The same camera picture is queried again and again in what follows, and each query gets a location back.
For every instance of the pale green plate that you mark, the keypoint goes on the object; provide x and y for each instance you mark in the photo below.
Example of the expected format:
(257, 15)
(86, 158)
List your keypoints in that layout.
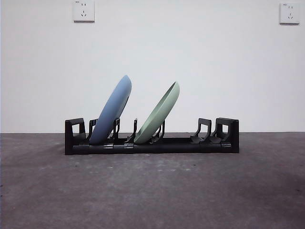
(159, 114)

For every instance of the blue plate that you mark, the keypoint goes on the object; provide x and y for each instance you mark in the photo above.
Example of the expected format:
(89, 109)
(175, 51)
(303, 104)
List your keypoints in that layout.
(112, 112)

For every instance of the black plate rack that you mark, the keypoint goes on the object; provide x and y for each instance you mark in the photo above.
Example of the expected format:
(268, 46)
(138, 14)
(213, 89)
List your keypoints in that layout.
(178, 148)

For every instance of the white wall socket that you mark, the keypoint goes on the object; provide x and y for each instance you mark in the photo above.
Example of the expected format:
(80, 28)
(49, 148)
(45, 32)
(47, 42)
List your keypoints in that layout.
(84, 12)
(289, 14)

